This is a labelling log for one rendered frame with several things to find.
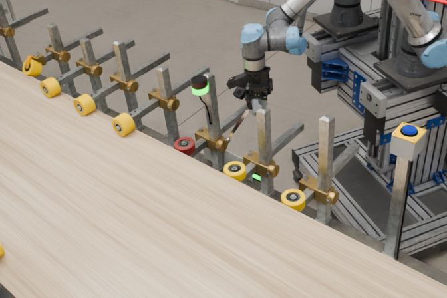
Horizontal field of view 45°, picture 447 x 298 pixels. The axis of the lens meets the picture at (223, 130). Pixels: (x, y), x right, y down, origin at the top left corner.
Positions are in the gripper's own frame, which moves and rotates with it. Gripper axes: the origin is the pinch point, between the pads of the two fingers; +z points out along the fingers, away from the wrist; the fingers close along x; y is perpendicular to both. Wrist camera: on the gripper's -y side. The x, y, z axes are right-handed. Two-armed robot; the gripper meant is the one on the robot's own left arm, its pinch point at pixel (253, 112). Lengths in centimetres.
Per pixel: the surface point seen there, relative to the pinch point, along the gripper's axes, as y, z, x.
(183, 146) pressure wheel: -23.0, 8.6, -15.4
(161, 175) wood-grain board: -24.4, 9.0, -32.4
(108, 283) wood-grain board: -19, 9, -79
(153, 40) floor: -171, 97, 219
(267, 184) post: 8.5, 22.3, -13.6
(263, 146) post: 8.1, 4.3, -13.4
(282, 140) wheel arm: 10.0, 14.0, 3.4
